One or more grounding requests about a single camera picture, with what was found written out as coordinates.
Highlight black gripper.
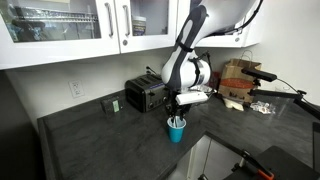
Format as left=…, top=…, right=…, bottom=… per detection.
left=169, top=99, right=192, bottom=128

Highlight blue plastic cup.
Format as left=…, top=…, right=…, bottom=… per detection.
left=166, top=117, right=188, bottom=144

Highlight black toaster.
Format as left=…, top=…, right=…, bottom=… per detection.
left=124, top=73, right=172, bottom=113

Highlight red box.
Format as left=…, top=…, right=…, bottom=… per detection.
left=209, top=71, right=222, bottom=91

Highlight white crumpled napkin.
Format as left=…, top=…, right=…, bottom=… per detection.
left=222, top=97, right=245, bottom=112

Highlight small black box green label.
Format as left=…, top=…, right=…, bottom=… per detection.
left=100, top=95, right=124, bottom=118

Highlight brown paper bag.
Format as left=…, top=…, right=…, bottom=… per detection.
left=218, top=50, right=263, bottom=104

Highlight narrow glass cabinet door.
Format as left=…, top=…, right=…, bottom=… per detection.
left=114, top=0, right=179, bottom=54

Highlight clear plastic wrappers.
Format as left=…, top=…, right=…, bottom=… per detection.
left=249, top=100, right=277, bottom=115

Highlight white cabinet door behind robot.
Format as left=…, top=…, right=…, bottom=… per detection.
left=176, top=0, right=264, bottom=48

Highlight can inside cabinet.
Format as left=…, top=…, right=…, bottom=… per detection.
left=131, top=15, right=148, bottom=37

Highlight black table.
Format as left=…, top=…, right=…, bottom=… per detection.
left=223, top=145, right=320, bottom=180

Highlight wide glass cabinet door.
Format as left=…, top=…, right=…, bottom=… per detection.
left=0, top=0, right=121, bottom=70

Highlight metal dish rack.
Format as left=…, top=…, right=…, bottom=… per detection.
left=6, top=5, right=101, bottom=43

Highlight black external camera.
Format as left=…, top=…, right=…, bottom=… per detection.
left=241, top=67, right=278, bottom=83

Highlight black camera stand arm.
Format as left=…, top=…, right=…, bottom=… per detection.
left=248, top=78, right=320, bottom=121

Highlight clamp with orange handle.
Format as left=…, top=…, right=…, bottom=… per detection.
left=233, top=149, right=276, bottom=180

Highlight white wall power outlet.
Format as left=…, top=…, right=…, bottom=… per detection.
left=68, top=79, right=85, bottom=99

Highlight silver cabinet door handle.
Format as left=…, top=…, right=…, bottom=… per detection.
left=104, top=2, right=114, bottom=38
left=122, top=4, right=132, bottom=38

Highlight thin black camera cable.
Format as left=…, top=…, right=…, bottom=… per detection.
left=275, top=78, right=320, bottom=108

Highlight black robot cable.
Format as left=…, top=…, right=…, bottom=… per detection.
left=208, top=0, right=264, bottom=38

